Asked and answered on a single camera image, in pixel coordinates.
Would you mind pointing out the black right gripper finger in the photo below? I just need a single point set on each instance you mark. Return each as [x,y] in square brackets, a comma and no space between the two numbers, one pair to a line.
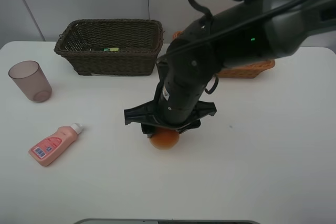
[194,125]
[148,130]

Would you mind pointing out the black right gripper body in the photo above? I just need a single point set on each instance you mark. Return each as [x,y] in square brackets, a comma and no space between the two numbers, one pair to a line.
[176,103]

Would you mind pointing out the red round fruit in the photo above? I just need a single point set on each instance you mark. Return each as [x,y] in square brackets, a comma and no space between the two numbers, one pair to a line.
[164,139]

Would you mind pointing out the dark green pump bottle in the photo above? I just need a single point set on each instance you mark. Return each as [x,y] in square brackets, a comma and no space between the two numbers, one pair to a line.
[109,49]

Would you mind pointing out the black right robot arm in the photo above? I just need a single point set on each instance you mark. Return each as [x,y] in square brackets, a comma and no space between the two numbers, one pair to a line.
[242,35]

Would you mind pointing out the orange wicker basket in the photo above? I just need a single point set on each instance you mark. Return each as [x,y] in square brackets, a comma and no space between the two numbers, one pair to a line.
[246,69]

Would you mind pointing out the dark brown wicker basket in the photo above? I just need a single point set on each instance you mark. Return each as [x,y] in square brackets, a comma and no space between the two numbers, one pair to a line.
[139,42]

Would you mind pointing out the pink lotion bottle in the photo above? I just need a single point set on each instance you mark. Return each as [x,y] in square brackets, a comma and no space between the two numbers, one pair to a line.
[50,148]

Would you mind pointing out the translucent purple plastic cup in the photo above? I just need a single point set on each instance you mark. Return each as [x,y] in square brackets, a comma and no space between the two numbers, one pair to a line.
[31,80]

